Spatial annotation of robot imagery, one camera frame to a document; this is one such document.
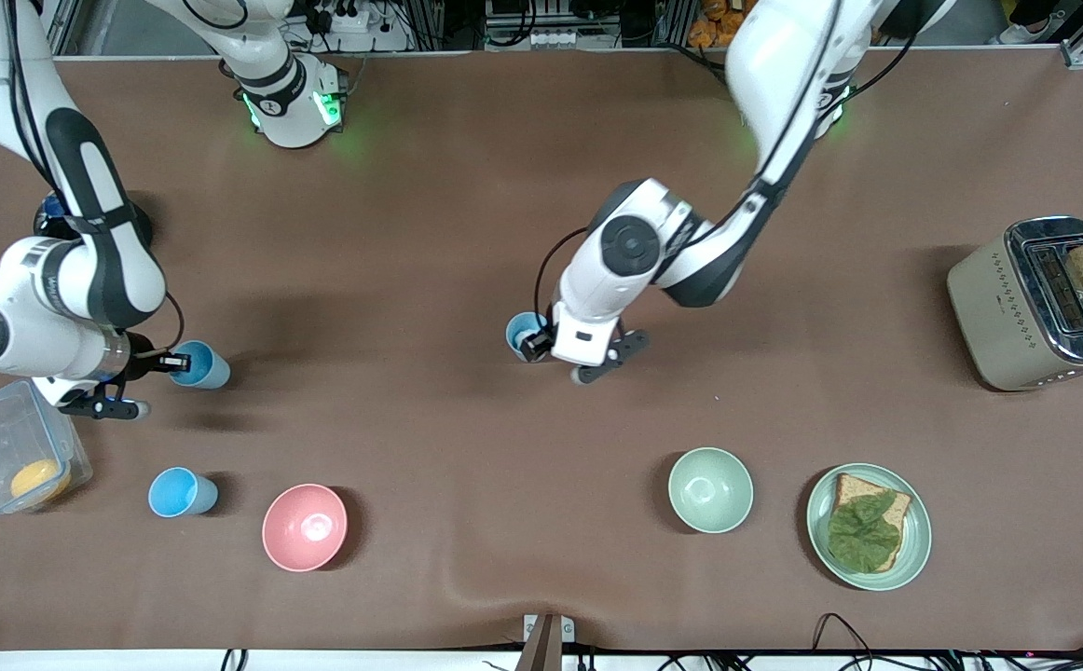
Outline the grey metal bracket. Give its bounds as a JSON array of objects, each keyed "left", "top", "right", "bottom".
[{"left": 523, "top": 613, "right": 576, "bottom": 671}]

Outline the blue plastic cup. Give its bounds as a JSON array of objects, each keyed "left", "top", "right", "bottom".
[
  {"left": 505, "top": 311, "right": 552, "bottom": 357},
  {"left": 147, "top": 466, "right": 220, "bottom": 519},
  {"left": 169, "top": 340, "right": 232, "bottom": 390}
]

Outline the glass lid blue knob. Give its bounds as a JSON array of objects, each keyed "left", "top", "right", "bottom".
[{"left": 35, "top": 191, "right": 72, "bottom": 239}]

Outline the black cable loop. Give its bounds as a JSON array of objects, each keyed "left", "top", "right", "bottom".
[{"left": 812, "top": 612, "right": 878, "bottom": 655}]

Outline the pink bowl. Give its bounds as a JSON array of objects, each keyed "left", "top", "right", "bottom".
[{"left": 262, "top": 483, "right": 350, "bottom": 572}]

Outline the pale green plate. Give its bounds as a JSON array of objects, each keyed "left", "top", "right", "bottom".
[{"left": 805, "top": 463, "right": 933, "bottom": 592}]

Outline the white power strip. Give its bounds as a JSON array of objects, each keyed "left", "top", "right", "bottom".
[{"left": 313, "top": 5, "right": 384, "bottom": 34}]

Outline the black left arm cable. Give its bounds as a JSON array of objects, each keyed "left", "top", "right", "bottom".
[{"left": 534, "top": 226, "right": 591, "bottom": 322}]

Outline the pale green bowl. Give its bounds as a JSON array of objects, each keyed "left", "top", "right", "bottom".
[{"left": 668, "top": 447, "right": 755, "bottom": 534}]

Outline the orange snack bag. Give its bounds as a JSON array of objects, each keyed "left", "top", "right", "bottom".
[{"left": 686, "top": 0, "right": 753, "bottom": 48}]

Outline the clear plastic food container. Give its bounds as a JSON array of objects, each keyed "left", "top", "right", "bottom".
[{"left": 0, "top": 377, "right": 93, "bottom": 515}]

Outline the black pot blue handle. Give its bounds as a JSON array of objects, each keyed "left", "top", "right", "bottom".
[{"left": 34, "top": 191, "right": 156, "bottom": 245}]

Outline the yellow round fruit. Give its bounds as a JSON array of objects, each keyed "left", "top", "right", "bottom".
[{"left": 10, "top": 459, "right": 72, "bottom": 504}]

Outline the beige steel toaster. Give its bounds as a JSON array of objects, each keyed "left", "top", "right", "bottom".
[{"left": 947, "top": 216, "right": 1083, "bottom": 392}]

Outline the green lettuce leaf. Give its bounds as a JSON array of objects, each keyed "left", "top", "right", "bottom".
[{"left": 827, "top": 491, "right": 902, "bottom": 573}]

